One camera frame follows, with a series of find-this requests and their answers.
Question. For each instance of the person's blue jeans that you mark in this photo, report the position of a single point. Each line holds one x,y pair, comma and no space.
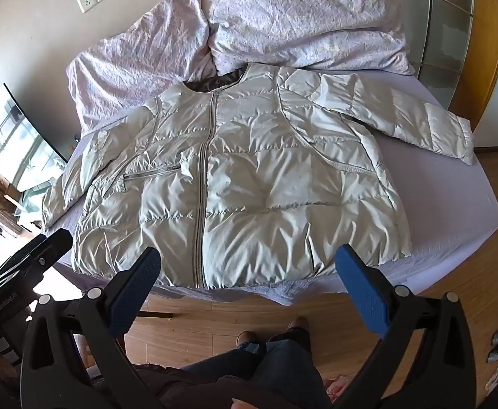
270,366

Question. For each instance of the pale slipper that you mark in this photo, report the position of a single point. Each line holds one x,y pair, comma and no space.
497,378

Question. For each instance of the brown shoe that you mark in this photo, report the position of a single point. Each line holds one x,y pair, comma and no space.
249,340
298,323

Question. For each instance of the person's dark maroon top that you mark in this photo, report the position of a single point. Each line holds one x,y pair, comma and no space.
176,387

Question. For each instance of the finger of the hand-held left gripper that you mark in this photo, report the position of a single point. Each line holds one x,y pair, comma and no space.
55,243

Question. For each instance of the flat screen television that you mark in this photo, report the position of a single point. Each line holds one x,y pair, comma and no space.
16,136

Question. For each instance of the pink cloth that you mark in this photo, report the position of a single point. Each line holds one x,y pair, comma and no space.
337,387

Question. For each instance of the orange wooden door frame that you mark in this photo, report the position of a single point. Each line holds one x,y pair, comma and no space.
485,64

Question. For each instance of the white wall socket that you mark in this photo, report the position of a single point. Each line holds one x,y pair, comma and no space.
85,4

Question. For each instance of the pink floral duvet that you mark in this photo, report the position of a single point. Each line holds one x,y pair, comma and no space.
274,21

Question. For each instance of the frosted glass sliding door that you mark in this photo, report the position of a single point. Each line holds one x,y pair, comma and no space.
440,21

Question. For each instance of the bed with lavender sheet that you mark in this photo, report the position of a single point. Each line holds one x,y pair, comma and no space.
436,204

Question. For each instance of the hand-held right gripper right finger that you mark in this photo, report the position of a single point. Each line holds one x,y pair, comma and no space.
359,292

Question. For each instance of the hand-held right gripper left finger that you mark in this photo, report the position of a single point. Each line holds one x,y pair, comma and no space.
131,292

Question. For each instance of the pale grey puffer jacket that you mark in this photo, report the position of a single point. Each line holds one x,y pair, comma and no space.
253,179

